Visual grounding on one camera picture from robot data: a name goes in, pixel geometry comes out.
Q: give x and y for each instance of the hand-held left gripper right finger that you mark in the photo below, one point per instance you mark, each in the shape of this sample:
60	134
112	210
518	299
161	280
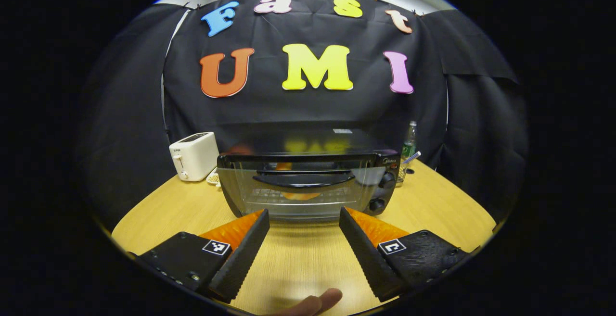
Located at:
368	253

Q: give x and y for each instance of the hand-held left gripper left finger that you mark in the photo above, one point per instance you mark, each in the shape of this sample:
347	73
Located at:
243	253

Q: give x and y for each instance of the golden croissant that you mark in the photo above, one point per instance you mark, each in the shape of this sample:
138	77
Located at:
301	195

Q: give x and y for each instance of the black electric oven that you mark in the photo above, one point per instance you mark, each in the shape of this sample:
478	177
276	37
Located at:
385	164

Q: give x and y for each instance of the metal oven rack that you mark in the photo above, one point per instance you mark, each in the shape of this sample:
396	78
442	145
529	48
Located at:
269	195

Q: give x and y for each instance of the small dish of snacks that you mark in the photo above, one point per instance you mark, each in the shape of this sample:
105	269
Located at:
213	178

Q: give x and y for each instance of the metal mesh holder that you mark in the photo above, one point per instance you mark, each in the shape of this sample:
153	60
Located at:
402	171

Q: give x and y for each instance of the white toaster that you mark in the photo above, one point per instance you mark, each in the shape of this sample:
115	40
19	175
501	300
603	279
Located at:
195	155

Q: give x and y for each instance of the clear plastic water bottle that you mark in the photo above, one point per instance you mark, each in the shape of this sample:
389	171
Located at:
409	143

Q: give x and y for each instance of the black backdrop cloth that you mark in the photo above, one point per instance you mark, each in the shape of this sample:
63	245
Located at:
313	107

